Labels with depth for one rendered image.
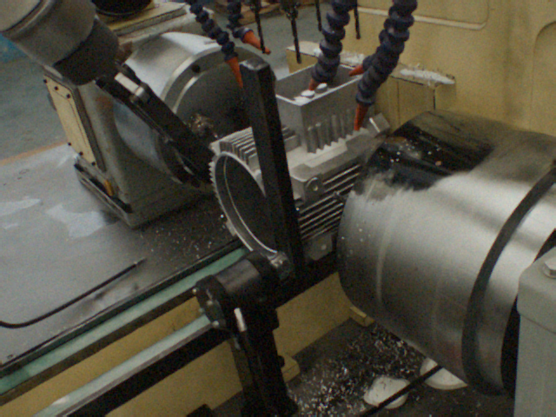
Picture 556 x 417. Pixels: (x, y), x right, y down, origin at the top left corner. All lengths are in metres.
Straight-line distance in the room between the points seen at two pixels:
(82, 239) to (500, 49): 0.86
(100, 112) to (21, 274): 0.35
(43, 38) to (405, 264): 0.42
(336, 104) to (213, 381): 0.39
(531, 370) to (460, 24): 0.52
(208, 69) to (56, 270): 0.50
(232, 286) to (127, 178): 0.60
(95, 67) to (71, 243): 0.65
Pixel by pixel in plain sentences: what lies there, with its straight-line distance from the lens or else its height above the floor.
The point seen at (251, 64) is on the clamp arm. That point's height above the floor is 1.25.
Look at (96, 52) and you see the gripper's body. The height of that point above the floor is 1.26.
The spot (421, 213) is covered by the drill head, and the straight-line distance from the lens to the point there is 0.55.
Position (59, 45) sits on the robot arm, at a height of 1.28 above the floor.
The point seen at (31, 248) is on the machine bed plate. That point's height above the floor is 0.80.
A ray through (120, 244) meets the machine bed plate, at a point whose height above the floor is 0.80.
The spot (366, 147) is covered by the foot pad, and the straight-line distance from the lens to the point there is 0.79.
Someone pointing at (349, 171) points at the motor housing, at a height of 1.04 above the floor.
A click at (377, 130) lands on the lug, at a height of 1.08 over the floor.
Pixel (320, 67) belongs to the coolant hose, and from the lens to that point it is 0.61.
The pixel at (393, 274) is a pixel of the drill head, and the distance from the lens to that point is 0.57.
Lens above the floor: 1.44
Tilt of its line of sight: 32 degrees down
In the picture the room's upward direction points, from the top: 11 degrees counter-clockwise
